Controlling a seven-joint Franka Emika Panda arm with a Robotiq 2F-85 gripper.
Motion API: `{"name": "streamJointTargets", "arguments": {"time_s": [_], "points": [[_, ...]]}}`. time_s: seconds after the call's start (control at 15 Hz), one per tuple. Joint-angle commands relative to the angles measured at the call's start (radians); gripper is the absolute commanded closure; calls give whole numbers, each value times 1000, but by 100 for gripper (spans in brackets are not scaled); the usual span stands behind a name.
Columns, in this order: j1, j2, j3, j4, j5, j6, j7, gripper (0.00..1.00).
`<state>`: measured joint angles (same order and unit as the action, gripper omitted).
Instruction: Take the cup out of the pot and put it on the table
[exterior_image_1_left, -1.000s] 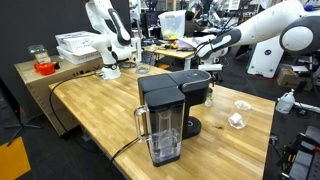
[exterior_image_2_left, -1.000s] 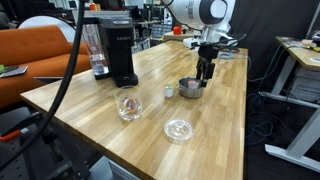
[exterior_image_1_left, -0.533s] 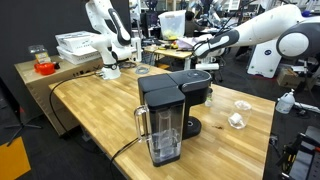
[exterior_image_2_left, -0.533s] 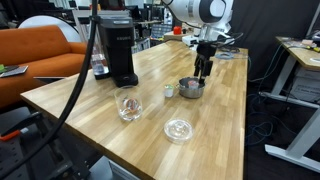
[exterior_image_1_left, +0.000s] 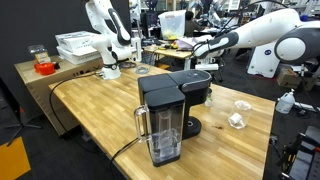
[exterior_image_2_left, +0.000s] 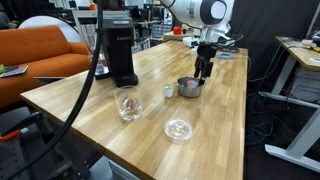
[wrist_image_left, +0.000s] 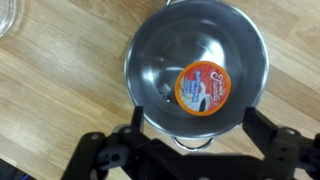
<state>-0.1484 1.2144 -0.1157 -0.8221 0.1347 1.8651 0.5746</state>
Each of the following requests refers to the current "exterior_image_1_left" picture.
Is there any orange red bowl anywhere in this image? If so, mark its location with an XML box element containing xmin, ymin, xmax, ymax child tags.
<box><xmin>33</xmin><ymin>61</ymin><xmax>57</xmax><ymax>76</ymax></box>

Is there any wooden desk with white legs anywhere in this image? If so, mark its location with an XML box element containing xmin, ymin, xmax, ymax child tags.
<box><xmin>143</xmin><ymin>44</ymin><xmax>201</xmax><ymax>72</ymax></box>

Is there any black Keurig coffee maker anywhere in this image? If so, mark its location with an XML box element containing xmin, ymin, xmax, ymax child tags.
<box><xmin>137</xmin><ymin>68</ymin><xmax>213</xmax><ymax>141</ymax></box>

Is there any pale lilac cloth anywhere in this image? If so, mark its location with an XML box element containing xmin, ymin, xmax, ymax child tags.
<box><xmin>175</xmin><ymin>35</ymin><xmax>211</xmax><ymax>52</ymax></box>

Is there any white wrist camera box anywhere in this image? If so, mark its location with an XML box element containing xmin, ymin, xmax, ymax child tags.
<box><xmin>194</xmin><ymin>62</ymin><xmax>220</xmax><ymax>72</ymax></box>

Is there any white flat cardboard box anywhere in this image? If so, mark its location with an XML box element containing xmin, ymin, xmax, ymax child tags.
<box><xmin>55</xmin><ymin>44</ymin><xmax>103</xmax><ymax>66</ymax></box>
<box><xmin>54</xmin><ymin>30</ymin><xmax>97</xmax><ymax>53</ymax></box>

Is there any black metal cart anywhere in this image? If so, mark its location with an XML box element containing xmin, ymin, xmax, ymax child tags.
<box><xmin>275</xmin><ymin>125</ymin><xmax>320</xmax><ymax>180</ymax></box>

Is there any thick black cable hose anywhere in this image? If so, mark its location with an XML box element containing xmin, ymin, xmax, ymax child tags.
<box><xmin>196</xmin><ymin>0</ymin><xmax>291</xmax><ymax>46</ymax></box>

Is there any clear water tank black lid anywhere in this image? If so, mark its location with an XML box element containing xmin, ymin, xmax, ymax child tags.
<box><xmin>133</xmin><ymin>86</ymin><xmax>186</xmax><ymax>168</ymax></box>

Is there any black computer monitor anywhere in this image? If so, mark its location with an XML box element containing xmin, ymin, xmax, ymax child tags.
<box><xmin>139</xmin><ymin>10</ymin><xmax>160</xmax><ymax>38</ymax></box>

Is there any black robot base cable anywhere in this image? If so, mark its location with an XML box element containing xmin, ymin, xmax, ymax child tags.
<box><xmin>48</xmin><ymin>71</ymin><xmax>103</xmax><ymax>138</ymax></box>

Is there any grey coiled cable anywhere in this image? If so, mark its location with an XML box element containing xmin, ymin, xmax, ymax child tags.
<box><xmin>134</xmin><ymin>65</ymin><xmax>151</xmax><ymax>75</ymax></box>

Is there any coffee pod with green lid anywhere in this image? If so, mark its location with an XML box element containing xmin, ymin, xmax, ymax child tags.
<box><xmin>204</xmin><ymin>87</ymin><xmax>214</xmax><ymax>108</ymax></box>

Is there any clear plastic storage bin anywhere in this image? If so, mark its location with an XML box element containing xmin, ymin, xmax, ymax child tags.
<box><xmin>157</xmin><ymin>9</ymin><xmax>188</xmax><ymax>41</ymax></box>

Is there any white plastic jug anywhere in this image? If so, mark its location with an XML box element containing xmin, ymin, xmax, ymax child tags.
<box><xmin>275</xmin><ymin>88</ymin><xmax>297</xmax><ymax>115</ymax></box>

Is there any seated person with dark hair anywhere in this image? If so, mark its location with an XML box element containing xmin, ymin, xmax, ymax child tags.
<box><xmin>185</xmin><ymin>10</ymin><xmax>203</xmax><ymax>37</ymax></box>

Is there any white vertical stand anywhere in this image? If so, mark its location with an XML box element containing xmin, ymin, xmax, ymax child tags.
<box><xmin>129</xmin><ymin>35</ymin><xmax>143</xmax><ymax>63</ymax></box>

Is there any orange floor mat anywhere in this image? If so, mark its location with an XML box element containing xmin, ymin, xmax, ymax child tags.
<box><xmin>0</xmin><ymin>135</ymin><xmax>32</xmax><ymax>180</ymax></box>

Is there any black tripod stand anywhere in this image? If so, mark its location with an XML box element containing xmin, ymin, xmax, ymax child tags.
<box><xmin>3</xmin><ymin>106</ymin><xmax>44</xmax><ymax>148</ymax></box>

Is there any brown cardboard box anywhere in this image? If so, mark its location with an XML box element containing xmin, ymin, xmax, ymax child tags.
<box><xmin>275</xmin><ymin>66</ymin><xmax>302</xmax><ymax>90</ymax></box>

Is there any black coiled cable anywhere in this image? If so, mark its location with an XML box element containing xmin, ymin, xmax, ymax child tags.
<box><xmin>119</xmin><ymin>61</ymin><xmax>138</xmax><ymax>70</ymax></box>

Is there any clear plastic jar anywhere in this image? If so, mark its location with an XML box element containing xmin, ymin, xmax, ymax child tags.
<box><xmin>28</xmin><ymin>44</ymin><xmax>52</xmax><ymax>65</ymax></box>

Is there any black coffee maker cord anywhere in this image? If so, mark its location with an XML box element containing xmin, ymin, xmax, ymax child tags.
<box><xmin>109</xmin><ymin>133</ymin><xmax>148</xmax><ymax>174</ymax></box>

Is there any wire mesh basket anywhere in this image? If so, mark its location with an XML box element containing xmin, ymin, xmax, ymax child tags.
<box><xmin>141</xmin><ymin>51</ymin><xmax>157</xmax><ymax>67</ymax></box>

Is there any beige metal cabinet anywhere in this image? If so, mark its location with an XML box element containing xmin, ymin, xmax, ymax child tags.
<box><xmin>14</xmin><ymin>54</ymin><xmax>105</xmax><ymax>138</ymax></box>

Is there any clear glass jar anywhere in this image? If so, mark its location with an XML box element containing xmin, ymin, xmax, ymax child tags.
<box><xmin>227</xmin><ymin>99</ymin><xmax>253</xmax><ymax>130</ymax></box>

